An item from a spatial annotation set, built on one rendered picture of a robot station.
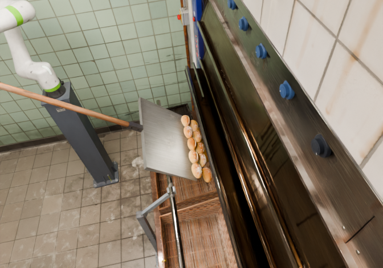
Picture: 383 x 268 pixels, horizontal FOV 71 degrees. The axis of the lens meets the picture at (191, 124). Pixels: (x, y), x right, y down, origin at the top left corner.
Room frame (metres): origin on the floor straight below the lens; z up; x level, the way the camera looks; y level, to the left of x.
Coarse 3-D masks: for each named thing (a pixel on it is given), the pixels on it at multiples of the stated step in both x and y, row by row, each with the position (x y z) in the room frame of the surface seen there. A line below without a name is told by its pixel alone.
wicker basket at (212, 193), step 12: (156, 180) 1.04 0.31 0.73; (192, 180) 1.09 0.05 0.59; (204, 180) 1.08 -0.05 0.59; (156, 192) 0.95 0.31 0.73; (180, 192) 1.00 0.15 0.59; (192, 192) 0.99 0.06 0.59; (204, 192) 0.98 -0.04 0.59; (216, 192) 0.86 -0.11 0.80; (168, 204) 0.91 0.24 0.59; (180, 204) 0.83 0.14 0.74; (192, 204) 0.84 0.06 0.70
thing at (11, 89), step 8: (0, 88) 0.99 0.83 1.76; (8, 88) 1.00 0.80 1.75; (16, 88) 1.01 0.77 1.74; (32, 96) 1.00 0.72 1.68; (40, 96) 1.01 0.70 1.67; (56, 104) 1.01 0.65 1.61; (64, 104) 1.02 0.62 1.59; (80, 112) 1.02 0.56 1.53; (88, 112) 1.03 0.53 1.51; (96, 112) 1.04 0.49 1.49; (112, 120) 1.04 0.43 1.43; (120, 120) 1.05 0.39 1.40
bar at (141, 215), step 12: (168, 180) 0.77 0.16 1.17; (168, 192) 0.70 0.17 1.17; (156, 204) 0.70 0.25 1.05; (144, 216) 0.70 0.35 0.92; (144, 228) 0.68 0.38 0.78; (180, 240) 0.45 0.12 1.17; (156, 252) 0.68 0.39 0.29; (180, 252) 0.39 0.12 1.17; (156, 264) 0.66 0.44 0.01; (180, 264) 0.34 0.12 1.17
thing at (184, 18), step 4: (180, 8) 2.08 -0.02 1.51; (188, 8) 2.06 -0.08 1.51; (180, 12) 2.03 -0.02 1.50; (184, 12) 2.00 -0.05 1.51; (188, 12) 2.00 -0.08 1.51; (184, 16) 1.99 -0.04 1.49; (188, 16) 1.99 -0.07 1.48; (184, 20) 1.99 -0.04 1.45; (188, 20) 1.99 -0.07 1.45; (184, 24) 1.99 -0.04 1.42; (188, 24) 1.99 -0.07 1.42
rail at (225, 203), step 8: (192, 80) 1.28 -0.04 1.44; (192, 88) 1.20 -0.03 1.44; (200, 112) 1.00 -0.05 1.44; (200, 120) 0.95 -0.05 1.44; (208, 136) 0.83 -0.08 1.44; (208, 144) 0.78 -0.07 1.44; (216, 168) 0.65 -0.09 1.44; (216, 176) 0.61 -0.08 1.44; (224, 192) 0.53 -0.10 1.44; (224, 200) 0.49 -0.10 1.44; (224, 208) 0.46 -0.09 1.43; (232, 224) 0.39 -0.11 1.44; (232, 232) 0.36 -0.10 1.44; (240, 248) 0.30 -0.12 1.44; (240, 256) 0.27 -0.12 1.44; (240, 264) 0.25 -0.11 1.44
